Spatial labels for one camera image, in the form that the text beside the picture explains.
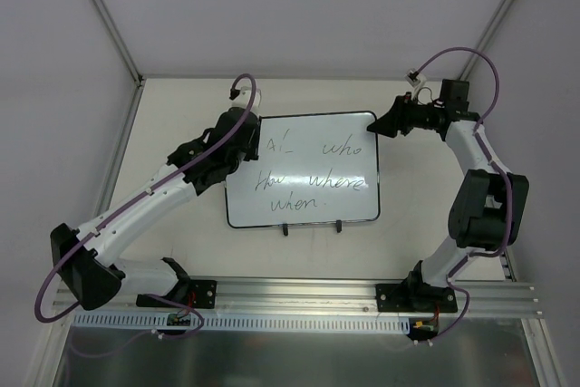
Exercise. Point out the aluminium extrusion rail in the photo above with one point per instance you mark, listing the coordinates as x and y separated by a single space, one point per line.
250 295

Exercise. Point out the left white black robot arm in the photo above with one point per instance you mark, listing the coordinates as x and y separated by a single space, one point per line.
88 257

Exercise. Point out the right aluminium frame post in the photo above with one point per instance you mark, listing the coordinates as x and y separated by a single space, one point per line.
511 130

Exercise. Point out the white slotted cable duct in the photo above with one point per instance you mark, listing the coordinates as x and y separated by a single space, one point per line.
283 323

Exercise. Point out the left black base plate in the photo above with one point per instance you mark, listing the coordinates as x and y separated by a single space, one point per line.
195 293

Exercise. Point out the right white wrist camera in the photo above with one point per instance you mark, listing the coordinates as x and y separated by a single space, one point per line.
415 79

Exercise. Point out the left aluminium frame post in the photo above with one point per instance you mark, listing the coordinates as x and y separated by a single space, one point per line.
122 49

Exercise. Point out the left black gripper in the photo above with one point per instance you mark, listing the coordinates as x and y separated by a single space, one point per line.
247 134

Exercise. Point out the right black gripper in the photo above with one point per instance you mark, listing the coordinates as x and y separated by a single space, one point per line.
403 114

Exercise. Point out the white whiteboard black frame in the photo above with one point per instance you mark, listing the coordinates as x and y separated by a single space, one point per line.
311 169

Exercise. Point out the aluminium frame post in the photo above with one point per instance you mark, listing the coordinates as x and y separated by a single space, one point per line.
511 130
122 49

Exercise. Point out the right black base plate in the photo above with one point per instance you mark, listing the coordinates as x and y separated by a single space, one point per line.
422 298

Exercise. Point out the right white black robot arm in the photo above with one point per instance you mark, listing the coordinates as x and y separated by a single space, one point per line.
486 213

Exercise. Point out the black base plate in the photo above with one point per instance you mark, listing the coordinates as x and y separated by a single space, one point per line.
195 293
422 298

